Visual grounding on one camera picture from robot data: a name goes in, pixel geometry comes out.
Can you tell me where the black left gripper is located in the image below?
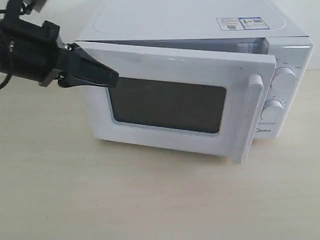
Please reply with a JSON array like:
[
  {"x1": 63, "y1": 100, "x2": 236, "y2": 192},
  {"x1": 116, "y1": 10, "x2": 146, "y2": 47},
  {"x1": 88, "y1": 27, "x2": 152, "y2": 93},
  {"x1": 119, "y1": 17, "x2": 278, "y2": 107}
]
[{"x1": 0, "y1": 0, "x2": 119, "y2": 88}]

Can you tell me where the white microwave door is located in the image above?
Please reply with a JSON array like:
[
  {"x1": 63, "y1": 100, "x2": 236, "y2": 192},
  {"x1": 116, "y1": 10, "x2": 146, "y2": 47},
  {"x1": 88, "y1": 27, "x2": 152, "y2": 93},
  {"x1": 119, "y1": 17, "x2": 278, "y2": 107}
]
[{"x1": 78, "y1": 41, "x2": 276, "y2": 163}]

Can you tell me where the white Midea microwave oven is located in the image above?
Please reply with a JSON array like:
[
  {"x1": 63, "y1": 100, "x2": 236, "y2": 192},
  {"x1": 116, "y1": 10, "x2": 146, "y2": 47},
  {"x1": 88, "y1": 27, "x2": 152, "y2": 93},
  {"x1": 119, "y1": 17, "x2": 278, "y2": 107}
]
[{"x1": 74, "y1": 0, "x2": 315, "y2": 151}]

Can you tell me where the grey printed label sticker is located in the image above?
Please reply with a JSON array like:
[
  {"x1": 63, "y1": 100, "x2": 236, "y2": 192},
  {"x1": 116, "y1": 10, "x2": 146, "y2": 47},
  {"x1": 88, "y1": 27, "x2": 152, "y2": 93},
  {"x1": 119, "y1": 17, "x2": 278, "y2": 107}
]
[{"x1": 216, "y1": 17, "x2": 270, "y2": 31}]

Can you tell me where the lower white timer knob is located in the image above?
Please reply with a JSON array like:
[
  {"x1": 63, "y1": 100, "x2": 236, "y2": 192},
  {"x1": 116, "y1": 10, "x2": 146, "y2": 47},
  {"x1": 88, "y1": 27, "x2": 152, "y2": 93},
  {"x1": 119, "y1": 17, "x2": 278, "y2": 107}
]
[{"x1": 261, "y1": 99, "x2": 284, "y2": 119}]

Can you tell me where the upper white control knob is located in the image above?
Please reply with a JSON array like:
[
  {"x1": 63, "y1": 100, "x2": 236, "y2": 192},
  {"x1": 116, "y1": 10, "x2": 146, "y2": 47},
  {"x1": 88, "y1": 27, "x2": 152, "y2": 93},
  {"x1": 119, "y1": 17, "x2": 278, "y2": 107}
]
[{"x1": 271, "y1": 67, "x2": 297, "y2": 90}]

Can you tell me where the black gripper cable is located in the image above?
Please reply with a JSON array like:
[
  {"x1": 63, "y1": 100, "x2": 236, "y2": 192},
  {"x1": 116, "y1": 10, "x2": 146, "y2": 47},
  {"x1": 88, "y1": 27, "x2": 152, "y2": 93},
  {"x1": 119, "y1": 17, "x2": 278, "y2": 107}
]
[{"x1": 0, "y1": 72, "x2": 13, "y2": 90}]

